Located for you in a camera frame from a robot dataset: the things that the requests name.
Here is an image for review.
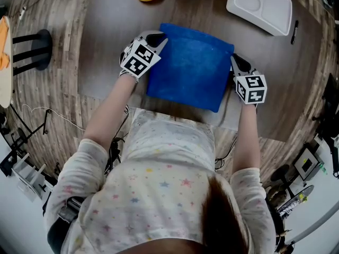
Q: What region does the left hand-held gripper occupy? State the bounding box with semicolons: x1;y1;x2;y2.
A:
120;30;170;79

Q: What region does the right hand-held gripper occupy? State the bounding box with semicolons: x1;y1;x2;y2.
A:
230;54;268;106

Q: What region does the blue towel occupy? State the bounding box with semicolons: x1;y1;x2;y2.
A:
146;22;235;114

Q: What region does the person's right forearm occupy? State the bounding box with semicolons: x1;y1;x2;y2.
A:
231;103;262;180

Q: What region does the person's left forearm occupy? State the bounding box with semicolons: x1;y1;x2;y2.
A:
83;74;139;153

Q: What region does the white plastic box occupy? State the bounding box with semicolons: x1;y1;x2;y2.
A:
226;0;293;37

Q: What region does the black marker pen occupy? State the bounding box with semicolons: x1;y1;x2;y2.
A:
290;20;300;46

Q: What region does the black round stool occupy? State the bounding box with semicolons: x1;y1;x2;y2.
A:
270;164;296;196

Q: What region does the grey box with black square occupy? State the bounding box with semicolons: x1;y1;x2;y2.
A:
293;148;324;182

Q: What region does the skateboard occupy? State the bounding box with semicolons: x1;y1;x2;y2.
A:
278;185;315;220

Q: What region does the white star-print shirt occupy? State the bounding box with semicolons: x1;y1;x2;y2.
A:
43;108;276;254

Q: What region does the orange cloth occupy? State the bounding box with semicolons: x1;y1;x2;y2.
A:
0;17;12;71

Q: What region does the black metal stand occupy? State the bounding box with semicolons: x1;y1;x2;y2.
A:
0;107;52;156

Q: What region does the round white side table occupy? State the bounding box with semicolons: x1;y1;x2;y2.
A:
0;16;53;109

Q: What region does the white wooden rack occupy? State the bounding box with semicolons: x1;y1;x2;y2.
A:
12;153;51;203

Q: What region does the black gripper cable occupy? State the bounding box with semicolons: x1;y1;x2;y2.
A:
104;104;131;175
214;135;238;169

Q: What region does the black equipment frame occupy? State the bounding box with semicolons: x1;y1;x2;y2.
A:
312;72;339;179

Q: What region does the grey shoulder strap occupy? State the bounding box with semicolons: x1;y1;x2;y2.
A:
43;196;86;254

